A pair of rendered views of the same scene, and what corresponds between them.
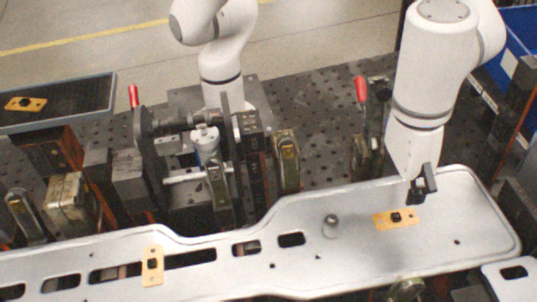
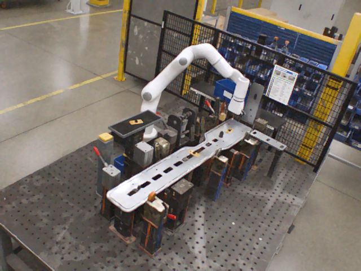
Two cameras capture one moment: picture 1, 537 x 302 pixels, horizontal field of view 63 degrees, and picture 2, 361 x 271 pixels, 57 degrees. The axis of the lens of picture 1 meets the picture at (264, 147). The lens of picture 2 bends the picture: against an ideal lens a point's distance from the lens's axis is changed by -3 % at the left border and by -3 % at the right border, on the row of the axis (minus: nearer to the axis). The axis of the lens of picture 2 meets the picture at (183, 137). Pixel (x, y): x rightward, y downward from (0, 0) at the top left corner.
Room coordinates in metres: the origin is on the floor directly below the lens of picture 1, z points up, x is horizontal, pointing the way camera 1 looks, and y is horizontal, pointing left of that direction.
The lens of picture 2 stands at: (-0.64, 1.83, 2.31)
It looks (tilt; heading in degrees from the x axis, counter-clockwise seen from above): 32 degrees down; 306
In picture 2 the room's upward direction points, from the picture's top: 12 degrees clockwise
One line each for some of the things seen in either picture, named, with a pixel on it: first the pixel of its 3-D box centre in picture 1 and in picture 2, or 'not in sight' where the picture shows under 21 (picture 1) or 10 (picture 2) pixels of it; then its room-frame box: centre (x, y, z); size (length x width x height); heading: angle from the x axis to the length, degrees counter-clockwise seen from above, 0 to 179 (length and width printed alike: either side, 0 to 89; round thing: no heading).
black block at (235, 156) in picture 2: not in sight; (230, 167); (0.27, -0.05, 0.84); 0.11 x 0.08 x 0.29; 4
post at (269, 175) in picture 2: not in sight; (274, 162); (0.09, -0.41, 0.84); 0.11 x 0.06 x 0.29; 4
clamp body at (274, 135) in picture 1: (288, 195); (193, 140); (0.64, -0.04, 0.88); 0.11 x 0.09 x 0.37; 4
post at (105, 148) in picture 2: not in sight; (104, 167); (0.72, 0.75, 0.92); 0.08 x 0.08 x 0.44; 4
